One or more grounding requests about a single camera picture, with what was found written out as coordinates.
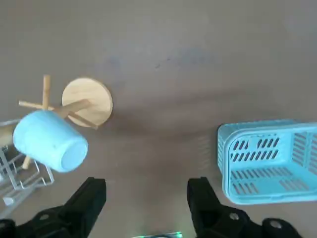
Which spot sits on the blue plastic basket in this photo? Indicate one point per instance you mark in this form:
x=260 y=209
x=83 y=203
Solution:
x=224 y=148

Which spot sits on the blue cup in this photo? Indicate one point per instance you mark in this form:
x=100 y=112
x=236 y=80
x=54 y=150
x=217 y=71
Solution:
x=49 y=136

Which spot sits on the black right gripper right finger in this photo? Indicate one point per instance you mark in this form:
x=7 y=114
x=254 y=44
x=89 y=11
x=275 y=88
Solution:
x=208 y=210

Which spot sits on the wooden cup rack tree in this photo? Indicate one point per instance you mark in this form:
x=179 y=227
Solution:
x=94 y=104

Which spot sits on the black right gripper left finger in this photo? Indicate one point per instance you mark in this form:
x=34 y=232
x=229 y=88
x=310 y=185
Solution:
x=81 y=205

